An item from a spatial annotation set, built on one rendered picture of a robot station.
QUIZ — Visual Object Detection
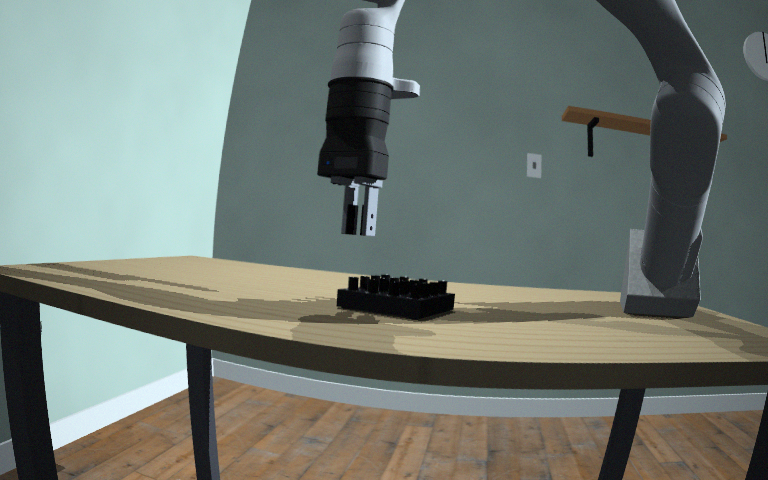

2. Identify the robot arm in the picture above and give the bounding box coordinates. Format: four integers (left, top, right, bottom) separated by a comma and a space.
337, 0, 726, 287

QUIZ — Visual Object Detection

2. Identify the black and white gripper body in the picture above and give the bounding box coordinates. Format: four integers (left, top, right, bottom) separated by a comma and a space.
317, 42, 420, 180

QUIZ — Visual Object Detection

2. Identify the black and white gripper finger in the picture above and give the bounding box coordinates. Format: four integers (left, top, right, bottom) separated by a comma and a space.
354, 176, 383, 236
331, 176, 359, 235

